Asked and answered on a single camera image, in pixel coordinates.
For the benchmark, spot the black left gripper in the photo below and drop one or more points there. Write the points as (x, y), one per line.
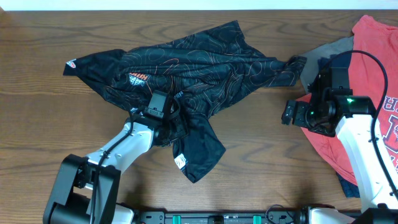
(182, 130)

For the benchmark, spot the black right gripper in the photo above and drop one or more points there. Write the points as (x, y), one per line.
(299, 119)

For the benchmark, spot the black orange-patterned jersey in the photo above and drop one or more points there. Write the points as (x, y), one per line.
(207, 72)

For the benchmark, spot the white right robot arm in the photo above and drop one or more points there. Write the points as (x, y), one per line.
(353, 120)

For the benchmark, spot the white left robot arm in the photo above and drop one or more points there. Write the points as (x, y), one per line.
(86, 188)

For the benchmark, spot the navy blue t-shirt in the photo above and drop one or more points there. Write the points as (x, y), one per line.
(350, 190)

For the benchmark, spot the red printed t-shirt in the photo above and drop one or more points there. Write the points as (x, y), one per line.
(375, 58)

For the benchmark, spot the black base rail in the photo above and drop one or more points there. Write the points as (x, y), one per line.
(274, 214)

